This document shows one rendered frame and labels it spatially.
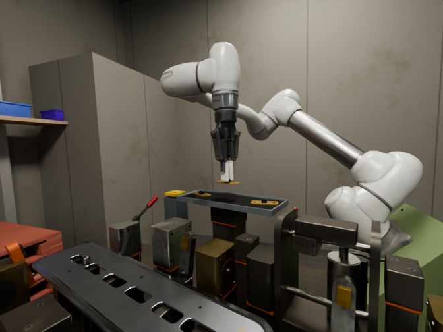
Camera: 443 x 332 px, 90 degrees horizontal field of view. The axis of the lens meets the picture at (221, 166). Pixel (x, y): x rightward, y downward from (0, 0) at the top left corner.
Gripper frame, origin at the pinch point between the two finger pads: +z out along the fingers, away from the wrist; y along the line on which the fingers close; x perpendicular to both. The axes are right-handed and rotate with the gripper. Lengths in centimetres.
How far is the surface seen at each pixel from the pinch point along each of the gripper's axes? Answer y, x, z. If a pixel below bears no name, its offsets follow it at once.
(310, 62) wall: -202, -53, -98
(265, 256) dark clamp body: 12.9, 23.3, 17.7
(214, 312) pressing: 26.4, 19.6, 25.7
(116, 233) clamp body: 27.4, -29.3, 21.3
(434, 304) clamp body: 6, 52, 19
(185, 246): 21.7, 3.9, 18.0
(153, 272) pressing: 27.6, -3.2, 25.4
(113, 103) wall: -28, -168, -51
